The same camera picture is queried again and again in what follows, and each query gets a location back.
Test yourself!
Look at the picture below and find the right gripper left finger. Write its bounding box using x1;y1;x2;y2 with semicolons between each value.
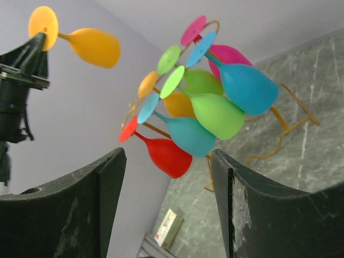
1;147;126;258

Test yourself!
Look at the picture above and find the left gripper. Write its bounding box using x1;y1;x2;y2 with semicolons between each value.
1;32;50;90

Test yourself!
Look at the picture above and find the red wine glass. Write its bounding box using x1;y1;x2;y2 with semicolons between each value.
118;116;192;179

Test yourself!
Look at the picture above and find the light blue wine glass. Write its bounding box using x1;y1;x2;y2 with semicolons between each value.
137;92;216;157

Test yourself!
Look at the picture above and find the orange wine glass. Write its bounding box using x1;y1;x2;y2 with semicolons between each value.
28;6;121;69
138;71;196;119

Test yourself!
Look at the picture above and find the white box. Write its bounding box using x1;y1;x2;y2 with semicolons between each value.
154;209;184;249

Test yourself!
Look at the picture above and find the magenta wine glass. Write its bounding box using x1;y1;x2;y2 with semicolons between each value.
180;15;253;82

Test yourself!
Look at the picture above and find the gold wire glass rack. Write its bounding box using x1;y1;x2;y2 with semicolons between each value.
120;19;320;193

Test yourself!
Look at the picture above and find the dark blue wine glass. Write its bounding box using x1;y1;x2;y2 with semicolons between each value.
187;31;280;116

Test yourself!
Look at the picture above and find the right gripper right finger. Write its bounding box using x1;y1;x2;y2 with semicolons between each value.
211;149;343;257

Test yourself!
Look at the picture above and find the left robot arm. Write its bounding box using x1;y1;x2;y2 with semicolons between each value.
1;32;50;194

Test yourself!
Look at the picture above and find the green wine glass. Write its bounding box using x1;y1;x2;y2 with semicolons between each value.
177;81;245;140
157;45;224;99

